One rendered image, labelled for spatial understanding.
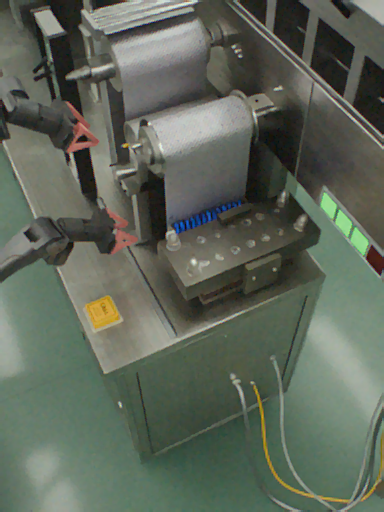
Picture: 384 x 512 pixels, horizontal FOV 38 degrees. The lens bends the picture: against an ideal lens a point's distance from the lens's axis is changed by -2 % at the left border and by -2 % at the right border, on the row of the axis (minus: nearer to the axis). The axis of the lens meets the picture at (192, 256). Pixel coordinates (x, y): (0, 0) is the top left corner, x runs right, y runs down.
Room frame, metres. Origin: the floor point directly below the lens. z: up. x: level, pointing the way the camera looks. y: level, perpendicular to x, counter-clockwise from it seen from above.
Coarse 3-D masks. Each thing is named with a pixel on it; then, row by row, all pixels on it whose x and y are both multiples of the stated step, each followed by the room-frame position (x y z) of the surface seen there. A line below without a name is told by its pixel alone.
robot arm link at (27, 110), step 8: (8, 96) 0.92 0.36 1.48; (16, 96) 0.90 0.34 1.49; (0, 104) 0.92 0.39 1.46; (8, 104) 0.90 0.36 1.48; (16, 104) 0.88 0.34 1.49; (24, 104) 0.89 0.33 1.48; (32, 104) 0.90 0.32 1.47; (8, 112) 0.87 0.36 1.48; (16, 112) 0.87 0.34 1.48; (24, 112) 0.88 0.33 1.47; (32, 112) 0.89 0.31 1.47; (8, 120) 0.87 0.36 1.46; (16, 120) 0.87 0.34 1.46; (24, 120) 0.87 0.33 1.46; (32, 120) 0.88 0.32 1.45; (24, 128) 0.88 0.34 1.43
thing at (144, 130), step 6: (246, 108) 1.10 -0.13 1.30; (144, 126) 1.03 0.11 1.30; (252, 126) 1.07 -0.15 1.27; (138, 132) 1.05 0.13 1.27; (144, 132) 1.02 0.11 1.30; (150, 132) 1.01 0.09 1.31; (252, 132) 1.07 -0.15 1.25; (150, 138) 0.99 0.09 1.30; (150, 144) 0.99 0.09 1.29; (156, 144) 0.98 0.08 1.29; (156, 150) 0.97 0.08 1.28; (156, 156) 0.96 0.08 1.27; (156, 162) 0.96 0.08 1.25; (150, 168) 1.00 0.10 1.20; (156, 168) 0.96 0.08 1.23
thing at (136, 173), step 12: (132, 156) 1.04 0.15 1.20; (132, 168) 1.01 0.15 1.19; (144, 168) 1.01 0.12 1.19; (132, 180) 1.02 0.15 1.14; (144, 180) 1.01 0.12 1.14; (132, 192) 1.00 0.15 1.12; (144, 192) 1.02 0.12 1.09; (144, 204) 1.02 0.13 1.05; (144, 216) 1.02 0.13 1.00; (144, 228) 1.01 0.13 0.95; (144, 240) 1.00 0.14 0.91
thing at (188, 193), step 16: (224, 160) 1.03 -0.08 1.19; (240, 160) 1.05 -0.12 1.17; (176, 176) 0.97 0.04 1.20; (192, 176) 0.99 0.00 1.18; (208, 176) 1.01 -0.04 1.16; (224, 176) 1.03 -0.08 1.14; (240, 176) 1.05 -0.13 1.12; (176, 192) 0.97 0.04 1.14; (192, 192) 0.99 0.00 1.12; (208, 192) 1.01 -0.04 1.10; (224, 192) 1.03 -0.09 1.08; (240, 192) 1.06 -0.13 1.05; (176, 208) 0.97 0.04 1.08; (192, 208) 0.99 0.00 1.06; (208, 208) 1.01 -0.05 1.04
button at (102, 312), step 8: (88, 304) 0.78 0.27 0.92; (96, 304) 0.78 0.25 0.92; (104, 304) 0.78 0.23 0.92; (112, 304) 0.78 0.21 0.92; (88, 312) 0.76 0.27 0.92; (96, 312) 0.76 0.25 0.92; (104, 312) 0.76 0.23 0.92; (112, 312) 0.76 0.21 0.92; (96, 320) 0.73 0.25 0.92; (104, 320) 0.73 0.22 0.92; (112, 320) 0.74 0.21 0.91; (96, 328) 0.72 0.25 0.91
